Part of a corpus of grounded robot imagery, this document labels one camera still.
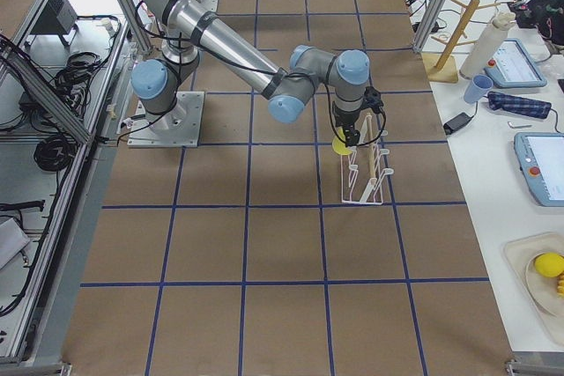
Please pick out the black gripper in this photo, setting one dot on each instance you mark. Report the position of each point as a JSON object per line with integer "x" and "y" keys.
{"x": 344, "y": 120}

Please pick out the yellow plastic cup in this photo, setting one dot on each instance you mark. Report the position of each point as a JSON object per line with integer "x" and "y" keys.
{"x": 338, "y": 143}

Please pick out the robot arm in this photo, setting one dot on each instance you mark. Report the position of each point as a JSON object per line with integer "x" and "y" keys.
{"x": 287, "y": 91}

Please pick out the blue cup on desk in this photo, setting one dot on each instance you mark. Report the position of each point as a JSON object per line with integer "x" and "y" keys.
{"x": 479, "y": 86}

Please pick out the black power adapter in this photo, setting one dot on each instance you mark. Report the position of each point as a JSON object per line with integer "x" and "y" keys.
{"x": 456, "y": 123}

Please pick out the wooden mug tree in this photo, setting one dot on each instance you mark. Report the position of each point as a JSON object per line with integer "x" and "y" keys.
{"x": 442, "y": 68}

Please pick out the white thermos bottle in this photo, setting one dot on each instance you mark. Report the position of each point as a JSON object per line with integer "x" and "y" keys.
{"x": 491, "y": 38}

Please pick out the blue teach pendant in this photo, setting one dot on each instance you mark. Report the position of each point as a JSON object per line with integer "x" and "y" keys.
{"x": 540, "y": 157}
{"x": 513, "y": 67}

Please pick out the plaid blue cloth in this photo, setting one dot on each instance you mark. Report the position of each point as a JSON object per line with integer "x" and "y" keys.
{"x": 518, "y": 105}

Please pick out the cream plate tray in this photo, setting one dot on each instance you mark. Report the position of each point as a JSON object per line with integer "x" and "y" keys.
{"x": 541, "y": 290}

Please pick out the yellow lemon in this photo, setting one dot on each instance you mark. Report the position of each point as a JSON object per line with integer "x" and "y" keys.
{"x": 549, "y": 264}

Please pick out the white wire cup rack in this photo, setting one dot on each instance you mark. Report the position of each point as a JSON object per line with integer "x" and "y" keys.
{"x": 363, "y": 175}

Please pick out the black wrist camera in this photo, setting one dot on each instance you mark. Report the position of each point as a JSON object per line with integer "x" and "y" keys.
{"x": 372, "y": 100}

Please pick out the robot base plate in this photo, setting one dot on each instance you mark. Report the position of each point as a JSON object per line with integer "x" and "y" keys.
{"x": 178, "y": 128}

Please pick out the aluminium frame post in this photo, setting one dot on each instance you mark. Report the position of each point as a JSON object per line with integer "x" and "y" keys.
{"x": 436, "y": 2}

